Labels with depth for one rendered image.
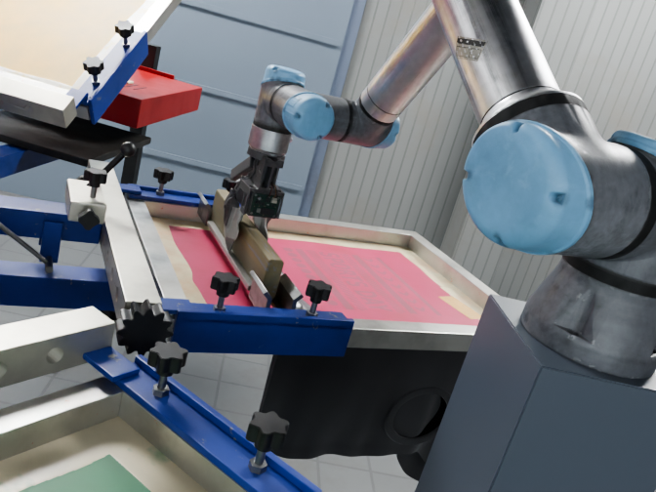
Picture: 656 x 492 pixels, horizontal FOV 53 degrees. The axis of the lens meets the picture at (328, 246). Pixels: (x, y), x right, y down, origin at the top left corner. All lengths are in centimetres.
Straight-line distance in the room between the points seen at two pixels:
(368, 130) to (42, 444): 70
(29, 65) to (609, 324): 145
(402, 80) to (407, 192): 320
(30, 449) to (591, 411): 59
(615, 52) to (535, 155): 393
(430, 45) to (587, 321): 50
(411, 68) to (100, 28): 104
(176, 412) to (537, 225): 45
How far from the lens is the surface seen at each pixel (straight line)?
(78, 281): 126
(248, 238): 123
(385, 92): 110
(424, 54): 105
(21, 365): 82
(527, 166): 60
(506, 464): 75
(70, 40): 186
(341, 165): 417
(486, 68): 70
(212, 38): 403
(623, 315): 73
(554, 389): 71
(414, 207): 430
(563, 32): 407
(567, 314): 74
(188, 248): 138
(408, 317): 134
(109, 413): 84
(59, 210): 122
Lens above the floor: 145
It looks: 18 degrees down
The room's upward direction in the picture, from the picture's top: 16 degrees clockwise
